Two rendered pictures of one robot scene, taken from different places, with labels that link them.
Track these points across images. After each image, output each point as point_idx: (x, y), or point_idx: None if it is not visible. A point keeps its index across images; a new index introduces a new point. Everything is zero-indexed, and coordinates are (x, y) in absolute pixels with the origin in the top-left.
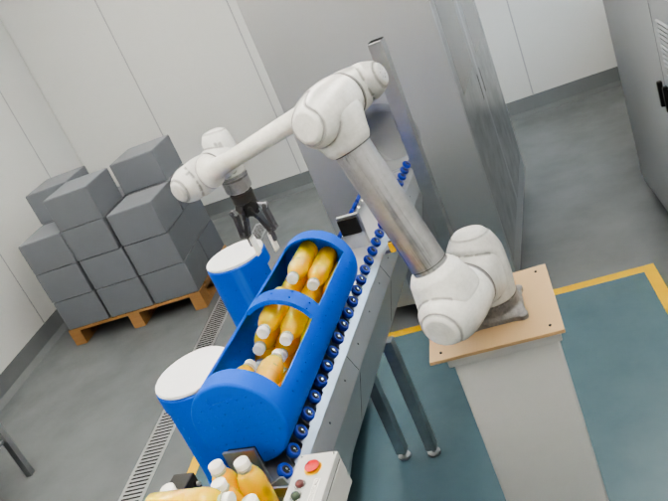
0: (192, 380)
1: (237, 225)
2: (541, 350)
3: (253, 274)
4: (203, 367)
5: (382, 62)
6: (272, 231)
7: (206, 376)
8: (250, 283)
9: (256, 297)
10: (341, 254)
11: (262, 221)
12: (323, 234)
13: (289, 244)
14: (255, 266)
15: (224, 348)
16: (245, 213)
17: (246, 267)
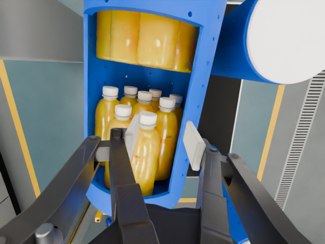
0: (300, 2)
1: (260, 192)
2: None
3: (235, 227)
4: (285, 30)
5: None
6: (109, 141)
7: (279, 2)
8: (239, 219)
9: (190, 16)
10: (102, 177)
11: (113, 167)
12: (98, 203)
13: (155, 199)
14: (233, 236)
15: (257, 66)
16: (199, 235)
17: (243, 236)
